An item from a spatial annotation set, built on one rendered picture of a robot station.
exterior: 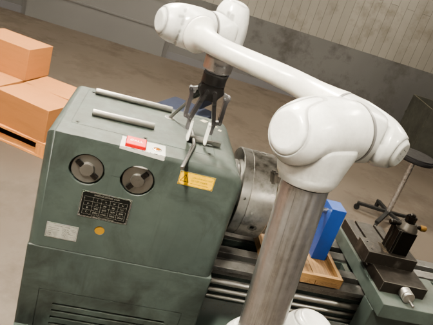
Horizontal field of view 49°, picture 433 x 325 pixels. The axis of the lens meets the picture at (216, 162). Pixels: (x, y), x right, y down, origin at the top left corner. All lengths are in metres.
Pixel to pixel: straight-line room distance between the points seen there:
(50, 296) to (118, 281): 0.23
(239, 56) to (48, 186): 0.68
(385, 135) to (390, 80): 7.97
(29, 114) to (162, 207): 2.66
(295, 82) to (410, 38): 7.80
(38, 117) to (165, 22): 2.77
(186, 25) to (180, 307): 0.94
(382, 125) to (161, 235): 0.81
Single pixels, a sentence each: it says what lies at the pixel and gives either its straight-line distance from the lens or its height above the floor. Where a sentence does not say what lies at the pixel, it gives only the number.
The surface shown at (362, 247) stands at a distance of 1.93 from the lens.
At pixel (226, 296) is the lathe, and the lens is 1.86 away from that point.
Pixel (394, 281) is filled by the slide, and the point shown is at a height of 0.97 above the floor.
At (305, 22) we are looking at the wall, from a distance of 8.52.
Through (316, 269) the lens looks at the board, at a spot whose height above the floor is 0.89.
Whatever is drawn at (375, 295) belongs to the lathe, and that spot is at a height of 0.91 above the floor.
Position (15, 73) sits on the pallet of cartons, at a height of 0.44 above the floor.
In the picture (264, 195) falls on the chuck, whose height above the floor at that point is 1.15.
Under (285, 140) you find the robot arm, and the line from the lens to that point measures 0.89.
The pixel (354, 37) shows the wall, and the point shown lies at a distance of 8.70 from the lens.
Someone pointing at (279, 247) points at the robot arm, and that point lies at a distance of 1.00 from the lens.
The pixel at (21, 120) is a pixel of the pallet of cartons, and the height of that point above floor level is 0.24.
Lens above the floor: 1.81
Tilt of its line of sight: 22 degrees down
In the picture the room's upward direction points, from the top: 18 degrees clockwise
